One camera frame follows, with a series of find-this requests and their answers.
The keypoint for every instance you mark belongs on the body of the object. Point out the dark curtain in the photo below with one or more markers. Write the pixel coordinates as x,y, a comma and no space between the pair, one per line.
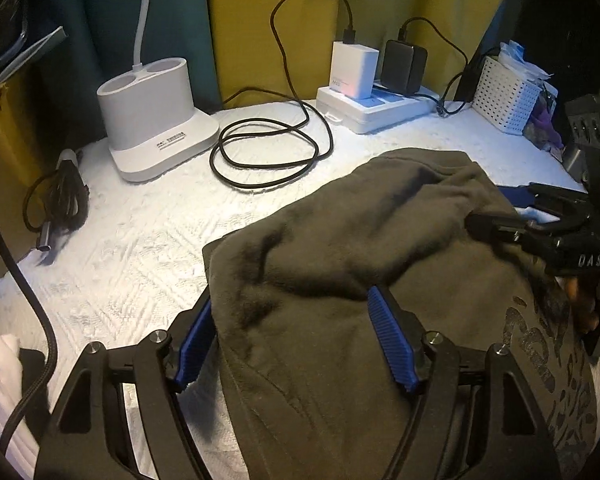
90,35

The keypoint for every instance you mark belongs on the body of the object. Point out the person's right hand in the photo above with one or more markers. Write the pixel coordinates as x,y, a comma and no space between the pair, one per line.
582,300

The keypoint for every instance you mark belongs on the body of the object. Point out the white charger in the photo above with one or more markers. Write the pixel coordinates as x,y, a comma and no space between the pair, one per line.
355,70

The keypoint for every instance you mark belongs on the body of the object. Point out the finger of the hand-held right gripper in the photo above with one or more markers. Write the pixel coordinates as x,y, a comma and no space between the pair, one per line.
500,227
555,200

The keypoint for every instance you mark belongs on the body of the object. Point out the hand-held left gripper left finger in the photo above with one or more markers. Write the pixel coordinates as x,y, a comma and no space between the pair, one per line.
195,345

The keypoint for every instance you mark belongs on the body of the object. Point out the white perforated basket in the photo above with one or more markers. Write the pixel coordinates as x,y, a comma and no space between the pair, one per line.
505,95

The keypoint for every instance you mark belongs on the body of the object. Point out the black charger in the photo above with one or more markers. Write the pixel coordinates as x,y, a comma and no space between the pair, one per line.
405,67

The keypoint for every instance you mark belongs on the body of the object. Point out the white desk lamp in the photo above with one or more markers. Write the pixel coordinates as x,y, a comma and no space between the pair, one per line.
150,110

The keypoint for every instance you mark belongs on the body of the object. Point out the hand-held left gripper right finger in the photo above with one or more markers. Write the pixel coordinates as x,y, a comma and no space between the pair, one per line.
392,340

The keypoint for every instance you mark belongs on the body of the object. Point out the white packets in basket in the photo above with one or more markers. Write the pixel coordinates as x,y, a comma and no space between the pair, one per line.
522,62

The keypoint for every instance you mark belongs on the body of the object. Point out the white power strip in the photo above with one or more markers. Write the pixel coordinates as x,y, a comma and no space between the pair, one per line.
375,115

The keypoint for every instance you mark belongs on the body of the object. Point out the brown t-shirt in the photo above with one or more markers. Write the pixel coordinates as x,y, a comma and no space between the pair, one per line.
330,260

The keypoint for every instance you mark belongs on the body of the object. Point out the purple trinkets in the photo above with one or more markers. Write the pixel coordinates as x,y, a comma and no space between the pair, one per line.
545,127

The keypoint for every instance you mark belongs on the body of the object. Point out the clear tablet stand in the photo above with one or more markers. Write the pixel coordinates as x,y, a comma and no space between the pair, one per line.
30,55

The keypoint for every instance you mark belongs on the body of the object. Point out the wide yellow curtain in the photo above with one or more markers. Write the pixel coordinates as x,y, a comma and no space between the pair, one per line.
240,35

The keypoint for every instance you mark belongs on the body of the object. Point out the cardboard box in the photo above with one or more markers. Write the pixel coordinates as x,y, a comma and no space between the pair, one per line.
25,150

